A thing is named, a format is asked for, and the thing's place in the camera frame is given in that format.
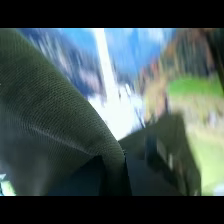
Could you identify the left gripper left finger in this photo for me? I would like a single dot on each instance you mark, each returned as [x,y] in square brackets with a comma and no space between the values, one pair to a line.
[87,180]

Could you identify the dark green garment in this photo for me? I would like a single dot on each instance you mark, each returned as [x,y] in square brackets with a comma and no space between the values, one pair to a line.
[50,110]

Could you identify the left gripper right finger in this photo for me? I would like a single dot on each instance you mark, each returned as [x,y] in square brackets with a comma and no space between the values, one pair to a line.
[146,181]

